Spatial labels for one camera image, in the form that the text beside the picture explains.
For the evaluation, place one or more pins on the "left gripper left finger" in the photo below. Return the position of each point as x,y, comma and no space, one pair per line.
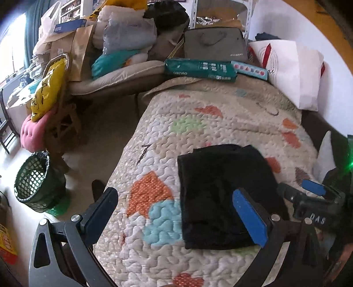
62,252

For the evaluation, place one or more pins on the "grey plastic wrapped bundle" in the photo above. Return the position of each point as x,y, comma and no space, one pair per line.
129,34

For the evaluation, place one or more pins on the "wooden chair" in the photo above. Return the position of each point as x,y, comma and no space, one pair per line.
65,120

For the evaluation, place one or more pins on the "white cloth piece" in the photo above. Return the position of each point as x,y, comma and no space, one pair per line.
325,160

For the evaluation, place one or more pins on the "green mesh basket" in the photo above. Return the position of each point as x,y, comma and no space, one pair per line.
41,186

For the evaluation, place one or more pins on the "black pants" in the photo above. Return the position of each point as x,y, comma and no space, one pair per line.
208,177

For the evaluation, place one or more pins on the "quilted patchwork bedspread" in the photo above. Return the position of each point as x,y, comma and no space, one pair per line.
142,244

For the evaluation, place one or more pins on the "green long box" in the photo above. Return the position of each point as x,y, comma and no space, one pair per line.
216,70

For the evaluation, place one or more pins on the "white metal shelf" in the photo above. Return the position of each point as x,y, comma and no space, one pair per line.
228,14

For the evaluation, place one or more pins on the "grey laptop bag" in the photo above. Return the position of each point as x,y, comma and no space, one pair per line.
220,44

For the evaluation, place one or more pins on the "brown paper bag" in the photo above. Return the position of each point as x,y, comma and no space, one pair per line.
81,54

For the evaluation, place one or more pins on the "yellow red box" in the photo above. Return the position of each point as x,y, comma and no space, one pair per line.
7,250

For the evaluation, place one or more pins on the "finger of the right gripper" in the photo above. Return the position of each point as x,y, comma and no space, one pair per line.
313,187

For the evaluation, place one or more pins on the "beige lounge cushion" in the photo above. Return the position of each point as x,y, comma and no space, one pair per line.
117,77

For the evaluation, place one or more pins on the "light blue dotted box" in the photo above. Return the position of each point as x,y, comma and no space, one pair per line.
250,70

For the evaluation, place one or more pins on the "blue cardboard box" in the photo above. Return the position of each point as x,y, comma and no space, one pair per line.
70,26

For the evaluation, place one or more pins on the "teal pillow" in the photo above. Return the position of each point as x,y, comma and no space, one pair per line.
107,63

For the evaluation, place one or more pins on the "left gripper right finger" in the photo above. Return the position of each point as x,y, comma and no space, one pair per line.
302,264

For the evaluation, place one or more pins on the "black shoe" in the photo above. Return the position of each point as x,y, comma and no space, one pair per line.
98,187

